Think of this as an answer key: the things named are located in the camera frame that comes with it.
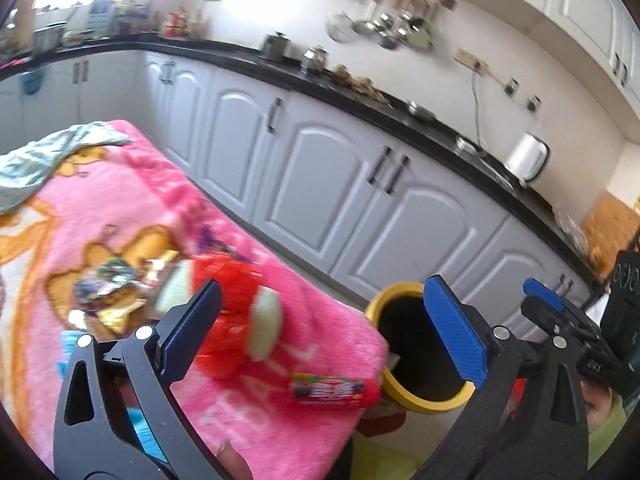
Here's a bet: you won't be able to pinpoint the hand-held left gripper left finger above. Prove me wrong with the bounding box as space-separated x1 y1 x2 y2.
52 279 236 480

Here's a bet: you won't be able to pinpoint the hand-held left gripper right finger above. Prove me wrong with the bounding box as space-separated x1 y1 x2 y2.
415 275 591 480

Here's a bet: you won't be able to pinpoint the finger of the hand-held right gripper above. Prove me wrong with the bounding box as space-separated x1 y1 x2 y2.
523 278 593 323
520 296 563 337

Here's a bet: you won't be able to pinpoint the pale green foam piece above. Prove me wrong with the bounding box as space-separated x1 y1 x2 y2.
246 289 282 362
151 260 195 319

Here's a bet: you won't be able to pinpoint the red plastic wrapper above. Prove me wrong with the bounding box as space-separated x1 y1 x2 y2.
187 252 266 378

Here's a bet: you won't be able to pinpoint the yellow candy wrapper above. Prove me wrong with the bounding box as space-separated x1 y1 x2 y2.
96 300 147 334

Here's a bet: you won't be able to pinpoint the orange and white wrapper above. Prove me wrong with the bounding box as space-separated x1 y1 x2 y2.
142 249 182 282

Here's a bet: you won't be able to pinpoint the yellow round bin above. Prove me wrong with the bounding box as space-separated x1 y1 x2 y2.
364 282 476 415

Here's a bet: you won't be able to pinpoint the colourful foil wrapper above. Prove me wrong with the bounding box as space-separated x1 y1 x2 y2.
74 256 147 307

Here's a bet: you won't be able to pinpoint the red candy tube packet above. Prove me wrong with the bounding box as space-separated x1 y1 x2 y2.
288 372 382 408

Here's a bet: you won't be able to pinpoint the person's right forearm green sleeve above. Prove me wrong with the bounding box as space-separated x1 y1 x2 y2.
587 394 627 467

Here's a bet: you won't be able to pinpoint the person's right hand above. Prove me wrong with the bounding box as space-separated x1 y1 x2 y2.
581 382 615 430

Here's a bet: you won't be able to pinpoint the clear plastic bag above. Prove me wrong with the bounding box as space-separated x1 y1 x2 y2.
554 207 592 257

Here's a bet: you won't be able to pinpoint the wooden chipboard panel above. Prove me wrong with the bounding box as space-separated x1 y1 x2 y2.
581 192 640 272

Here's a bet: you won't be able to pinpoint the red plastic stool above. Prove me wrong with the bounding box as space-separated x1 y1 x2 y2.
356 399 407 437

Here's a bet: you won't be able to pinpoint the white electric kettle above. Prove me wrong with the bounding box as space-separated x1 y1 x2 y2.
504 131 551 187

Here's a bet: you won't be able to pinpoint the pink printed blanket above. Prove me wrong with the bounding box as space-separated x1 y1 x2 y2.
0 119 391 480

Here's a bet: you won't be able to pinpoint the person's green clothing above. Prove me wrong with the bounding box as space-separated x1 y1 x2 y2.
347 435 418 480

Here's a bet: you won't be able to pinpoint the white power adapter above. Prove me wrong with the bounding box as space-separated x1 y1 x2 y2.
454 135 489 157

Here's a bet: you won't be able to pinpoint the white kitchen base cabinets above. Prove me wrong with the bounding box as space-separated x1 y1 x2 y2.
0 50 598 356

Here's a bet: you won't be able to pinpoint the grey-green cloth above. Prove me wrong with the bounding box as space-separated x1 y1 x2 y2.
0 121 132 214

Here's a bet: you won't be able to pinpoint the black kitchen countertop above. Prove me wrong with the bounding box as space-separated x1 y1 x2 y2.
0 35 608 291

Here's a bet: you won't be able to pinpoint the pile of ginger roots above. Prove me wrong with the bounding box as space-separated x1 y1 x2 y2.
331 64 392 104

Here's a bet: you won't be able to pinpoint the blue plastic hanging basket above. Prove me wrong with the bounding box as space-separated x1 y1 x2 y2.
19 68 49 97

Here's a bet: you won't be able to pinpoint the dark steel pot with lid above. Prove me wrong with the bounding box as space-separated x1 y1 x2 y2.
260 31 292 61

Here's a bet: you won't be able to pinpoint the shiny steel canister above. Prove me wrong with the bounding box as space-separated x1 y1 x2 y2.
301 45 330 74

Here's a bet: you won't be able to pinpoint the row of condiment bottles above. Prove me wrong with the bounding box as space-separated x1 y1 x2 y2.
159 7 204 41

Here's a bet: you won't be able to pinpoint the row of hanging steel utensils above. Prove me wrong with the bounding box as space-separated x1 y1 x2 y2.
325 0 459 54

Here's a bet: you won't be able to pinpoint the dark power cable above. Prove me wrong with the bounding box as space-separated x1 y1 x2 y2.
471 67 485 145

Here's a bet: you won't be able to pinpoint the beige wall socket strip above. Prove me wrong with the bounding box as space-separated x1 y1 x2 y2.
453 48 490 75

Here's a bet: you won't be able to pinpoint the white wall cabinets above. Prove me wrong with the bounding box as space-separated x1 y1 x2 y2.
440 0 640 107

